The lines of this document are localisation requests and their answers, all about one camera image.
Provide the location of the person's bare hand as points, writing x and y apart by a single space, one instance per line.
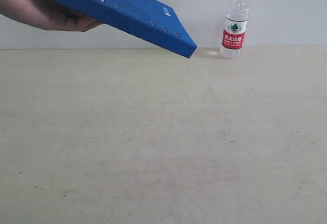
47 15

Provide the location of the blue ring binder notebook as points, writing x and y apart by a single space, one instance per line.
149 20

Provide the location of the clear plastic water bottle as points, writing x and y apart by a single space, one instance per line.
236 19

